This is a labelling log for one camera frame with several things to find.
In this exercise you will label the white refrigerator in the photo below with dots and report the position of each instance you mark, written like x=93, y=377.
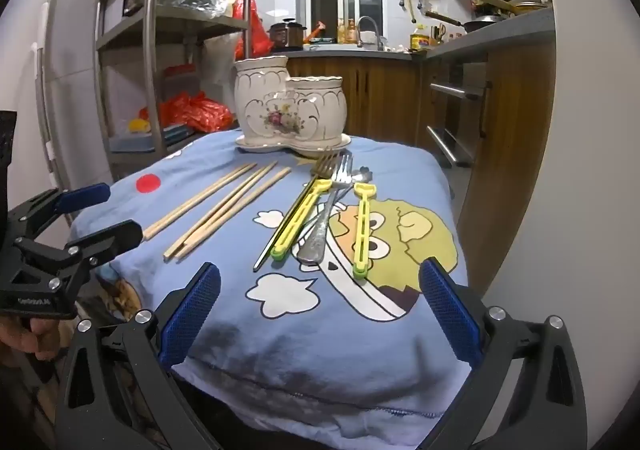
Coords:
x=70, y=80

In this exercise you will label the steel faucet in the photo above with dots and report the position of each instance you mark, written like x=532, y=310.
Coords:
x=370, y=25

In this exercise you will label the yellow container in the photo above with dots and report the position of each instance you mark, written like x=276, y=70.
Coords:
x=420, y=41

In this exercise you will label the black wok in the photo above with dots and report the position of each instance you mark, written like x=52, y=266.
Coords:
x=480, y=23

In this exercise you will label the hanging red plastic bag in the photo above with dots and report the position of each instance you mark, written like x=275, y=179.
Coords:
x=252, y=25

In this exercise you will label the wooden base cabinets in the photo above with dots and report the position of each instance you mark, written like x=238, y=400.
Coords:
x=520, y=130

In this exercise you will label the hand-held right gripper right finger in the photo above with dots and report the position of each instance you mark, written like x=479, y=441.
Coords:
x=450, y=315

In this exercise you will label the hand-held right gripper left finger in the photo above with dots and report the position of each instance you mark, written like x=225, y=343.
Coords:
x=190, y=315

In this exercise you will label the silver metal fork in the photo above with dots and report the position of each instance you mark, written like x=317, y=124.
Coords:
x=317, y=235

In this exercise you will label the built-in black appliance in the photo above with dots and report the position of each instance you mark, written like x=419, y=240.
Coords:
x=452, y=110

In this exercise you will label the wooden chopstick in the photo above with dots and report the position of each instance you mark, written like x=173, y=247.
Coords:
x=220, y=210
x=235, y=212
x=212, y=225
x=200, y=200

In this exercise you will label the orange bottles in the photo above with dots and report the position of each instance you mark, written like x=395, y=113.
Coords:
x=346, y=31

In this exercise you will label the blue tray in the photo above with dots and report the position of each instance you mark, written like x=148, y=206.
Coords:
x=132, y=144

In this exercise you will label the red lid plastic container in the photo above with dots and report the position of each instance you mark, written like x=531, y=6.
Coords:
x=180, y=70

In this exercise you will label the grey countertop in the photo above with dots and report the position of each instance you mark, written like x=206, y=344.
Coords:
x=500, y=32

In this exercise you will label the blue cartoon printed cloth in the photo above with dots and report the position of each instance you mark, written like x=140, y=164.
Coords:
x=300, y=340

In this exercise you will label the steel shelf rack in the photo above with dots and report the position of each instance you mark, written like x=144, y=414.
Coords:
x=152, y=30

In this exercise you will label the thin dark metal utensil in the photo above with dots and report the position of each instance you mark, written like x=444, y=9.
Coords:
x=272, y=245

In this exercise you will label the white floral ceramic utensil holder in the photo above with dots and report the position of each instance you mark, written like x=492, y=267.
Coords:
x=260, y=95

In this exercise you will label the large red plastic bag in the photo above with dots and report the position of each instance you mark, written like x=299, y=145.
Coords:
x=195, y=112

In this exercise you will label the small yellow object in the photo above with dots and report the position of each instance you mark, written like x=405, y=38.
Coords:
x=140, y=126

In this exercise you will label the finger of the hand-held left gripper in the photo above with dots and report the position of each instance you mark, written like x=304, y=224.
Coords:
x=82, y=196
x=112, y=236

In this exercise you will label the person's left hand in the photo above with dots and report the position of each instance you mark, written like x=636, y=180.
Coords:
x=25, y=336

